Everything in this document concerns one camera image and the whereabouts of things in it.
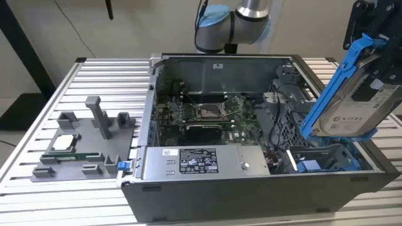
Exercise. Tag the black hanging rod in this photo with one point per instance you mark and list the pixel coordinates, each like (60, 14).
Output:
(108, 9)

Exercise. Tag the blue case latch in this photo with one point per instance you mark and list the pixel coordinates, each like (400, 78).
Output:
(122, 165)

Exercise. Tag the green RAM stick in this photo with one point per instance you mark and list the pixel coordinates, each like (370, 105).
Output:
(80, 155)

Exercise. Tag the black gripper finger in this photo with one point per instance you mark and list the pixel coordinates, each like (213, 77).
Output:
(354, 28)
(394, 56)

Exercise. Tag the green motherboard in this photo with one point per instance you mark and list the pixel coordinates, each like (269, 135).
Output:
(241, 127)

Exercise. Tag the silver power supply unit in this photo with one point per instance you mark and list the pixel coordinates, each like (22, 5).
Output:
(156, 164)

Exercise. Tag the grey perforated drive cage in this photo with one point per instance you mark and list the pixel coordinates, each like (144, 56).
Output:
(289, 122)

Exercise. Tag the thin metal locking lever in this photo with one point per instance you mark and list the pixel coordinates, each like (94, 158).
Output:
(233, 112)

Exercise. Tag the CPU socket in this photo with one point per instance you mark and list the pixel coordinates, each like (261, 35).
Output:
(209, 111)

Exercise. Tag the white case sticker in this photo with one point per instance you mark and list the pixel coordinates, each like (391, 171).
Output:
(217, 66)

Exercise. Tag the grey parts rack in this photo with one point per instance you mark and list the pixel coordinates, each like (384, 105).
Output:
(90, 143)

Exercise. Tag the black box on floor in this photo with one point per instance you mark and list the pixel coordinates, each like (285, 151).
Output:
(21, 113)

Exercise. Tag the black table corner cap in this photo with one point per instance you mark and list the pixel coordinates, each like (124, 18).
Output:
(80, 59)
(329, 59)

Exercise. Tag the black open PC case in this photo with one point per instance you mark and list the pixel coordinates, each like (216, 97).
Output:
(237, 200)

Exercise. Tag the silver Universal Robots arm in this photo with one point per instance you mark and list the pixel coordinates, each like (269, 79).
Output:
(216, 30)

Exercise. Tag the silver CPU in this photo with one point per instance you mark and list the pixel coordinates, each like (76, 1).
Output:
(62, 142)

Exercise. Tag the black upright post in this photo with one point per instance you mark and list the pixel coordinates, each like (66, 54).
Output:
(21, 44)

